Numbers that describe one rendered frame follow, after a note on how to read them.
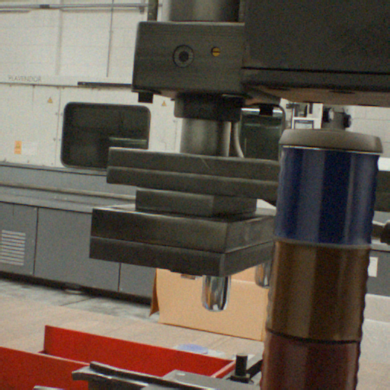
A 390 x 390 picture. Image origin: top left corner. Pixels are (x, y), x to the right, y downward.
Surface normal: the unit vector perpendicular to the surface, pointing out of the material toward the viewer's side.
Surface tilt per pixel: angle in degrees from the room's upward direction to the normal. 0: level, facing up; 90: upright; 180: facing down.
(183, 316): 85
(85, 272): 90
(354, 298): 104
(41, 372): 90
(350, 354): 76
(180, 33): 90
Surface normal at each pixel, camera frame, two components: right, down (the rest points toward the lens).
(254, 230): 0.93, 0.10
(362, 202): 0.53, 0.33
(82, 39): -0.43, 0.01
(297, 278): -0.54, 0.24
